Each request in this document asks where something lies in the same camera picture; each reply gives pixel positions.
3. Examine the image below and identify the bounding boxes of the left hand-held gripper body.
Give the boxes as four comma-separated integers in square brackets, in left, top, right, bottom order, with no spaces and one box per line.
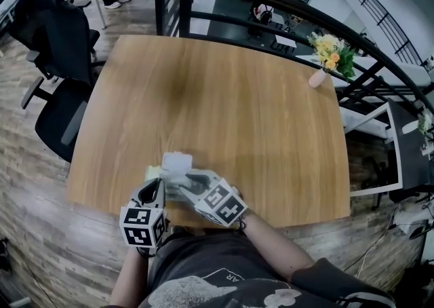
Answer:
[119,200,170,248]

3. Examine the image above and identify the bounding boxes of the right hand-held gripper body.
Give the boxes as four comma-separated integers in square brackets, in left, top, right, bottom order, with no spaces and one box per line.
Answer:
[193,179,248,227]

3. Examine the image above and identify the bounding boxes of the person's left forearm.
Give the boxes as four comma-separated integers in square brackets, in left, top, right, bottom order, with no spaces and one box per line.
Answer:
[110,247,150,308]

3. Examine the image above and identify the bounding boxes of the person's right forearm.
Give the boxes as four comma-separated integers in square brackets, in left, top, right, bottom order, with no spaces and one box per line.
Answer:
[242,210,316,282]

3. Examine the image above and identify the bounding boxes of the person's dark printed shirt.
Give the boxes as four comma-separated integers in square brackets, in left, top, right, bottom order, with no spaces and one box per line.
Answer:
[138,231,397,308]

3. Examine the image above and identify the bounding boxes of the pale pink vase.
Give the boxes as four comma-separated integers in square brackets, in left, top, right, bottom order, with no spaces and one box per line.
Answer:
[308,68,327,89]

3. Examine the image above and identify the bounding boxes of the yellow flower bouquet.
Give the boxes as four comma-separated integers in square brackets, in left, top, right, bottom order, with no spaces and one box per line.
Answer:
[307,33,356,80]

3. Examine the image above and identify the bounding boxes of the small potted flowers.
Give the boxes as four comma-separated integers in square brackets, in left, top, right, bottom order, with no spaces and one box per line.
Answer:
[417,109,434,138]

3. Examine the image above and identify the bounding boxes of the thin black balcony railing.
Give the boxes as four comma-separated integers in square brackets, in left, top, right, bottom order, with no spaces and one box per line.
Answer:
[347,0,425,65]

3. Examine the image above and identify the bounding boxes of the dark table with white frame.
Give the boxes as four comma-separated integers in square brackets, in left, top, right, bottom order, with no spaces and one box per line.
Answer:
[340,99,434,199]

